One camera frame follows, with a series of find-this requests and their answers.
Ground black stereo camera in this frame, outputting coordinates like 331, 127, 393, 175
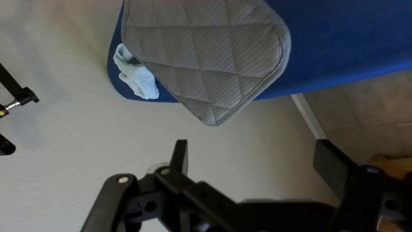
0, 132, 18, 157

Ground grey quilted pot holder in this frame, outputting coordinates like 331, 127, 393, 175
120, 0, 294, 127

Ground blue ironing board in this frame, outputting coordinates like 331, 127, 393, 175
106, 0, 412, 104

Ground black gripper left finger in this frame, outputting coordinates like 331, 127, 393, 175
80, 137, 236, 232

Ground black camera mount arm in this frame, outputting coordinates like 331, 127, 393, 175
0, 63, 41, 117

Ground light blue terry cloth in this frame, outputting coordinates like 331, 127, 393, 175
112, 42, 161, 100

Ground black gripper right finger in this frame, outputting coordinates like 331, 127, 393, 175
312, 137, 412, 232

